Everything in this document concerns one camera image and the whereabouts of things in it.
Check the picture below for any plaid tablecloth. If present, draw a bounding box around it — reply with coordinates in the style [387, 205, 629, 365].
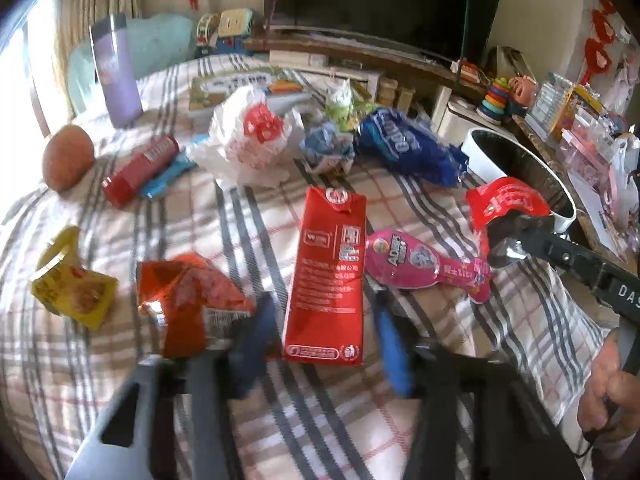
[0, 52, 611, 480]

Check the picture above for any white paper sheet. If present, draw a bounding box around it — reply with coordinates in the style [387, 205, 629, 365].
[575, 192, 627, 252]

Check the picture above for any beige bag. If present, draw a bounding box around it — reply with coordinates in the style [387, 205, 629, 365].
[487, 45, 524, 83]

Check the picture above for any yellow toy package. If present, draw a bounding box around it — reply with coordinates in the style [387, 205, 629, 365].
[550, 85, 607, 142]

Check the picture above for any blue-white paper wrapper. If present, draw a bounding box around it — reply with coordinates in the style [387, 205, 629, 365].
[300, 121, 357, 176]

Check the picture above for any person's right hand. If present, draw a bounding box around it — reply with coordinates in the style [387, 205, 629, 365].
[576, 330, 640, 441]

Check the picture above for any rainbow stacking rings toy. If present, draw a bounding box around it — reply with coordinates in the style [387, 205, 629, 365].
[475, 77, 512, 121]

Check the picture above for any yellow snack packet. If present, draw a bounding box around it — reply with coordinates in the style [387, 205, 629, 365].
[30, 225, 119, 332]

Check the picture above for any pink snack package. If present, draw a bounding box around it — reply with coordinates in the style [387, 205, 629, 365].
[364, 229, 493, 306]

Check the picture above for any colourful toy set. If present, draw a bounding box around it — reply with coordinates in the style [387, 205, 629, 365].
[195, 7, 257, 57]

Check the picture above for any black television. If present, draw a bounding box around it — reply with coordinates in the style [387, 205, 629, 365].
[265, 0, 506, 63]

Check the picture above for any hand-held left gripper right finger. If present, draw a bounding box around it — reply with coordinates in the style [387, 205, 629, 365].
[372, 290, 586, 480]

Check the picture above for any pile of clear plastic packages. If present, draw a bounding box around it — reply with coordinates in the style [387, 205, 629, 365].
[530, 72, 640, 201]

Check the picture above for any wooden toy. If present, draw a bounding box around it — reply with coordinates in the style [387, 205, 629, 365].
[380, 80, 417, 112]

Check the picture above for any red carton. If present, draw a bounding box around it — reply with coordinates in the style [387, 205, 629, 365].
[281, 185, 368, 366]

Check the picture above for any orange toy phone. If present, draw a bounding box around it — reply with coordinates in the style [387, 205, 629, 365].
[460, 57, 489, 86]

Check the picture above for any light blue wrapper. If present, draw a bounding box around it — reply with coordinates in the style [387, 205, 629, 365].
[140, 135, 211, 200]

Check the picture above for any brown round ball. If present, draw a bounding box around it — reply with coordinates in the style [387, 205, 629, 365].
[41, 125, 96, 192]

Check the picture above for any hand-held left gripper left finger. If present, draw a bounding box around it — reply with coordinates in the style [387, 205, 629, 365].
[65, 292, 280, 480]

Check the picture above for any dark blue cookie bag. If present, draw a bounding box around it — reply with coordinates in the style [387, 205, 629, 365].
[356, 107, 470, 188]

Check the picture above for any marble counter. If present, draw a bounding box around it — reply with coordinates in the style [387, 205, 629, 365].
[510, 115, 640, 263]

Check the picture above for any television stand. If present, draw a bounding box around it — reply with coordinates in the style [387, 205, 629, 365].
[245, 25, 493, 146]

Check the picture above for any white bin with black liner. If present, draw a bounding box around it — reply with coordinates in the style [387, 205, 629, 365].
[460, 127, 578, 236]

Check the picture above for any red snack tube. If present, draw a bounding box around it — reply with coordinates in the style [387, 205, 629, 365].
[101, 135, 180, 208]

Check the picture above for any orange-red snack bag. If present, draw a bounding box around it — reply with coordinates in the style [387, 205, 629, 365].
[136, 252, 258, 358]

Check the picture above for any purple tumbler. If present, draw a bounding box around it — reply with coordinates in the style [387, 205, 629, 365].
[90, 14, 143, 128]

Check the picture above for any children's picture book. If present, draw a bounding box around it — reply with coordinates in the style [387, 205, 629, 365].
[189, 66, 306, 121]

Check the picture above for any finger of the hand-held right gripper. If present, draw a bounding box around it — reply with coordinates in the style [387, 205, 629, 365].
[517, 227, 608, 293]

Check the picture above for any red paper wall ornament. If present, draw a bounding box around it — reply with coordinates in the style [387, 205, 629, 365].
[582, 0, 623, 86]

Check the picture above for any white plastic bag red print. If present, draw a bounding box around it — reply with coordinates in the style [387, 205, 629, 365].
[192, 85, 306, 188]

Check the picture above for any green wrapper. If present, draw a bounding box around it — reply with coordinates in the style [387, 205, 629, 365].
[324, 80, 383, 131]

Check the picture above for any red foil wrapper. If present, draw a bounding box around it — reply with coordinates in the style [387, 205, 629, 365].
[465, 177, 551, 257]

